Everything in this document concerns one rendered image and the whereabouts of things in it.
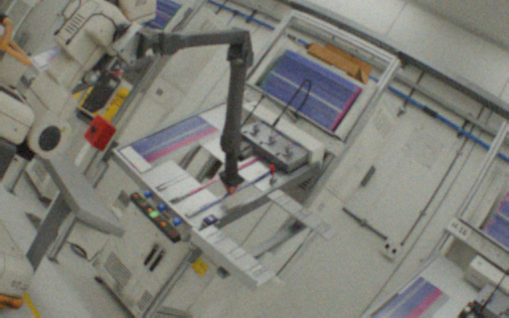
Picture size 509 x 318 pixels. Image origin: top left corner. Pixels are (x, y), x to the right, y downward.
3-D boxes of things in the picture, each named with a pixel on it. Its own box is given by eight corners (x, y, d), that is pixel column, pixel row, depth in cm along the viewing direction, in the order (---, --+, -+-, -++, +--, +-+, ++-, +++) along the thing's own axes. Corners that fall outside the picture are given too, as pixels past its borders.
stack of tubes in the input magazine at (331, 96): (330, 131, 263) (361, 85, 263) (256, 86, 293) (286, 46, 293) (340, 141, 273) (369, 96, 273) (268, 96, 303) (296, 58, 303)
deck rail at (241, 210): (196, 241, 227) (196, 231, 223) (193, 238, 228) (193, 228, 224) (319, 172, 266) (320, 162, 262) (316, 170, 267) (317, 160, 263)
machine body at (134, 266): (155, 353, 248) (224, 264, 249) (86, 271, 289) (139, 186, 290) (224, 359, 300) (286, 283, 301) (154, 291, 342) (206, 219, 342)
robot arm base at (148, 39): (126, 25, 178) (145, 35, 171) (145, 21, 183) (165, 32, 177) (123, 48, 182) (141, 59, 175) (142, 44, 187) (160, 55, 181)
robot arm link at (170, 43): (240, 23, 216) (258, 28, 210) (236, 56, 221) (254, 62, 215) (148, 30, 185) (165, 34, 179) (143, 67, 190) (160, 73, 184)
